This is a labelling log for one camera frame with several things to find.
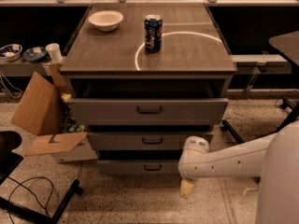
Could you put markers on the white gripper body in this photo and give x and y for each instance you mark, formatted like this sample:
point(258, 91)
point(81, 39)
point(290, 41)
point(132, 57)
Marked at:
point(188, 171)

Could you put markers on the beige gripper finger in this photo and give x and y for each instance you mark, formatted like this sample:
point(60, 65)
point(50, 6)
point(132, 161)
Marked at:
point(186, 187)

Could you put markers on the grey bottom drawer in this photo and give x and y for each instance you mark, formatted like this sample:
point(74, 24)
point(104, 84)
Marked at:
point(138, 167)

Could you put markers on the grey drawer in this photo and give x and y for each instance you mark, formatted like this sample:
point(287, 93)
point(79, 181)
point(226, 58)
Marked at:
point(142, 141)
point(207, 111)
point(138, 167)

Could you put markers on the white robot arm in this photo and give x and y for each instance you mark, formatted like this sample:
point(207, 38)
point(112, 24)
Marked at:
point(273, 158)

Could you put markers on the grey middle drawer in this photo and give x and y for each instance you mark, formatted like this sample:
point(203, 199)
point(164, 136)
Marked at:
point(142, 141)

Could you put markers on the grey drawer cabinet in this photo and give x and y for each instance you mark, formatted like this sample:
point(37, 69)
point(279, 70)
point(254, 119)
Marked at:
point(193, 61)

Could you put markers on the grey top drawer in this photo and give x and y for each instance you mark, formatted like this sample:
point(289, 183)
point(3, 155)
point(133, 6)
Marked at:
point(207, 111)

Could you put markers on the open cardboard box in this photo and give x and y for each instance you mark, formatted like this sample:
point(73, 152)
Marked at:
point(43, 111)

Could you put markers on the blue Pepsi can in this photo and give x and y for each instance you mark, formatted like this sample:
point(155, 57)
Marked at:
point(153, 25)

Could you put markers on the black table stand right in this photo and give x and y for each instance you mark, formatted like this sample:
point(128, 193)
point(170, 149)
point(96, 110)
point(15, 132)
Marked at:
point(287, 47)

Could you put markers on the white bowl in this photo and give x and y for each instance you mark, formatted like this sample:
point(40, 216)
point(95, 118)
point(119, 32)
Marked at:
point(106, 20)

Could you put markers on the white paper cup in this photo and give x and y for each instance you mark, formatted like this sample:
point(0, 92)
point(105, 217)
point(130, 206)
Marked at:
point(53, 50)

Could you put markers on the dark blue bowl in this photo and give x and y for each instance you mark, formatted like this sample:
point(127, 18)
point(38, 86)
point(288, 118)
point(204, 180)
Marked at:
point(35, 55)

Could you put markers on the grey low shelf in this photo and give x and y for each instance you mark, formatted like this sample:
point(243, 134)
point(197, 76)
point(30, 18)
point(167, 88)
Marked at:
point(21, 68)

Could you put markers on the blue patterned bowl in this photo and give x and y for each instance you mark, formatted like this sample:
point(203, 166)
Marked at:
point(11, 52)

